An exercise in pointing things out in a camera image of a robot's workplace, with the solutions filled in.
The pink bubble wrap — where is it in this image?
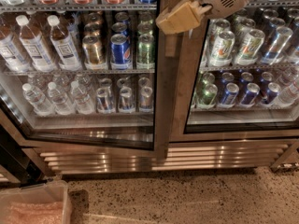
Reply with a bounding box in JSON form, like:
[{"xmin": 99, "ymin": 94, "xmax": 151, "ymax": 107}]
[{"xmin": 4, "ymin": 202, "xmax": 63, "ymax": 224}]

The water bottle right fridge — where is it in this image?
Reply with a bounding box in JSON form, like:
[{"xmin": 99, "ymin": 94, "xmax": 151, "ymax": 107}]
[{"xmin": 275, "ymin": 78, "xmax": 299, "ymax": 107}]

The water bottle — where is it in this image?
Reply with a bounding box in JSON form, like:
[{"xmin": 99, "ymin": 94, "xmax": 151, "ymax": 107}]
[
  {"xmin": 71, "ymin": 80, "xmax": 95, "ymax": 115},
  {"xmin": 22, "ymin": 83, "xmax": 55, "ymax": 117},
  {"xmin": 48, "ymin": 82, "xmax": 76, "ymax": 116}
]

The water bottle right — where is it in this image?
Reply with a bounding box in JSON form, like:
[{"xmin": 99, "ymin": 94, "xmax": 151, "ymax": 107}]
[{"xmin": 71, "ymin": 80, "xmax": 95, "ymax": 115}]

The blue pepsi can front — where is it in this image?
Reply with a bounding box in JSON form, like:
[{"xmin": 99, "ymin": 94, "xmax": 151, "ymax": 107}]
[{"xmin": 110, "ymin": 34, "xmax": 132, "ymax": 70}]

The blue can lower far right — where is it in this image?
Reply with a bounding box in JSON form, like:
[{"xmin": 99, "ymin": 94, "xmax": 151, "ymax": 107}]
[{"xmin": 259, "ymin": 82, "xmax": 281, "ymax": 106}]

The tea bottle white label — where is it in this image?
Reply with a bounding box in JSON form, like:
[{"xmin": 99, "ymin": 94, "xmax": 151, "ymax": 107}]
[
  {"xmin": 16, "ymin": 15, "xmax": 57, "ymax": 72},
  {"xmin": 47, "ymin": 15, "xmax": 82, "ymax": 71},
  {"xmin": 0, "ymin": 16, "xmax": 31, "ymax": 72}
]

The slim energy can right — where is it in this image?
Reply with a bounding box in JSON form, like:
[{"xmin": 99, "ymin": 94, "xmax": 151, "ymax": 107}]
[{"xmin": 139, "ymin": 86, "xmax": 152, "ymax": 112}]

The green soda can front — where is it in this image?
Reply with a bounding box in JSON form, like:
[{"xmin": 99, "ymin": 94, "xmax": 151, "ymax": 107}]
[{"xmin": 136, "ymin": 34, "xmax": 155, "ymax": 69}]

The slim energy can middle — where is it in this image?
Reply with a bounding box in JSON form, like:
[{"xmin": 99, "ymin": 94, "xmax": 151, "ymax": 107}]
[{"xmin": 118, "ymin": 87, "xmax": 135, "ymax": 113}]

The blue can lower left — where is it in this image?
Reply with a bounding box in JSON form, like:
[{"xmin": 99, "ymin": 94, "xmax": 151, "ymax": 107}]
[{"xmin": 218, "ymin": 82, "xmax": 239, "ymax": 108}]

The white 7up can right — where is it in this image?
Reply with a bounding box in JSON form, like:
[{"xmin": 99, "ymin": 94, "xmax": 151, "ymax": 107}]
[{"xmin": 233, "ymin": 29, "xmax": 265, "ymax": 65}]

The tea bottle white label left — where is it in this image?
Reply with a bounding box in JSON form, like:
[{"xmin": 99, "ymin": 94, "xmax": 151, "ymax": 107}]
[{"xmin": 0, "ymin": 16, "xmax": 31, "ymax": 72}]

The slim energy can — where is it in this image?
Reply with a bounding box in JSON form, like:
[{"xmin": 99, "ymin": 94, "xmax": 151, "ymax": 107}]
[
  {"xmin": 118, "ymin": 87, "xmax": 135, "ymax": 113},
  {"xmin": 139, "ymin": 86, "xmax": 152, "ymax": 112},
  {"xmin": 96, "ymin": 88, "xmax": 115, "ymax": 114}
]

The clear plastic storage bin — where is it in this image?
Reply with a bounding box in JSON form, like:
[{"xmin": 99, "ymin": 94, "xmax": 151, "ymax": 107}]
[{"xmin": 0, "ymin": 181, "xmax": 72, "ymax": 224}]

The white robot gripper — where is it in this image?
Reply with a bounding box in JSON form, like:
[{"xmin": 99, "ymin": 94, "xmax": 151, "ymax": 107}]
[{"xmin": 156, "ymin": 0, "xmax": 249, "ymax": 35}]

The silver blue can right fridge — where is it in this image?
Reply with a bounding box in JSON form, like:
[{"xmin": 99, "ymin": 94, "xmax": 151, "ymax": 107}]
[{"xmin": 260, "ymin": 26, "xmax": 293, "ymax": 64}]

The water bottle left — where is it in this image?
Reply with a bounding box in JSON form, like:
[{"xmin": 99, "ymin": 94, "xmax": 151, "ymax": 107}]
[{"xmin": 22, "ymin": 83, "xmax": 55, "ymax": 117}]

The glass fridge door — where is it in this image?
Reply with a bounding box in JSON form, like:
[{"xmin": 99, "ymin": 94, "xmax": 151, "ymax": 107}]
[
  {"xmin": 0, "ymin": 0, "xmax": 178, "ymax": 161},
  {"xmin": 170, "ymin": 0, "xmax": 299, "ymax": 142}
]

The white 7up can left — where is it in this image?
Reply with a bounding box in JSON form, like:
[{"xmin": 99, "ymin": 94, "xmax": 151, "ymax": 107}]
[{"xmin": 209, "ymin": 31, "xmax": 235, "ymax": 67}]

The slim energy can left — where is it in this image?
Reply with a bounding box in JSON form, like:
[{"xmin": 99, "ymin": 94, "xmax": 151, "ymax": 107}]
[{"xmin": 96, "ymin": 88, "xmax": 115, "ymax": 114}]

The green can lower right fridge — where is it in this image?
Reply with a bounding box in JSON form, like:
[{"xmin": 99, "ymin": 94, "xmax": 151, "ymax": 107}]
[{"xmin": 197, "ymin": 83, "xmax": 218, "ymax": 108}]

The gold soda can front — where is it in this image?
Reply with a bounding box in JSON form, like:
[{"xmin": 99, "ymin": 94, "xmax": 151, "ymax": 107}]
[{"xmin": 82, "ymin": 35, "xmax": 107, "ymax": 71}]

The water bottle middle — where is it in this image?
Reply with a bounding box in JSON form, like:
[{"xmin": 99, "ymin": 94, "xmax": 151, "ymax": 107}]
[{"xmin": 48, "ymin": 82, "xmax": 76, "ymax": 116}]

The tea bottle white label middle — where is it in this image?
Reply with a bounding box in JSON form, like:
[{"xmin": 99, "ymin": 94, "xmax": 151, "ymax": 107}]
[{"xmin": 16, "ymin": 15, "xmax": 57, "ymax": 72}]

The white 7up can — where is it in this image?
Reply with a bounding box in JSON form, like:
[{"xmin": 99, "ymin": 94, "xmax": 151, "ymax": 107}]
[
  {"xmin": 233, "ymin": 29, "xmax": 265, "ymax": 65},
  {"xmin": 209, "ymin": 31, "xmax": 235, "ymax": 67}
]

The tea bottle white label right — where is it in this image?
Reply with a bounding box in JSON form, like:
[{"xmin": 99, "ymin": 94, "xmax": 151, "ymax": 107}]
[{"xmin": 47, "ymin": 15, "xmax": 82, "ymax": 71}]

